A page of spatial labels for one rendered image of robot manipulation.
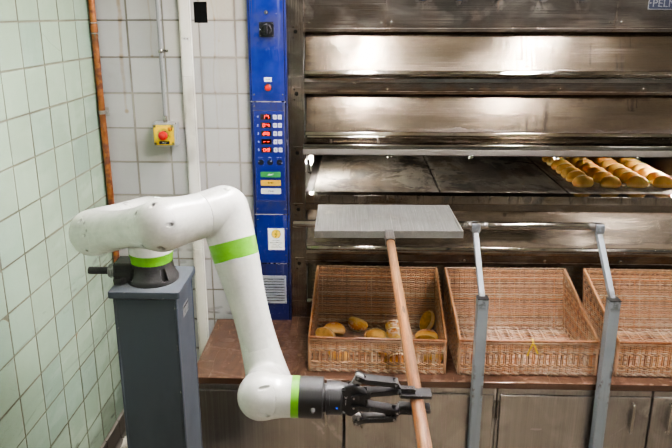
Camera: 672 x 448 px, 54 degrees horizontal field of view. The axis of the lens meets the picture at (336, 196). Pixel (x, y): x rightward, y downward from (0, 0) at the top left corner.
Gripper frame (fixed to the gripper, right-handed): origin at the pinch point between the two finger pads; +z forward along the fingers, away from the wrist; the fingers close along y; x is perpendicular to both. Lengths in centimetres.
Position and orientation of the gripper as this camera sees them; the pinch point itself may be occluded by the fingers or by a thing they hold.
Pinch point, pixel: (415, 400)
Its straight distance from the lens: 156.2
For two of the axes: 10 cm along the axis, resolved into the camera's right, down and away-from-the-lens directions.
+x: -0.2, 3.2, -9.5
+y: -0.2, 9.5, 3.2
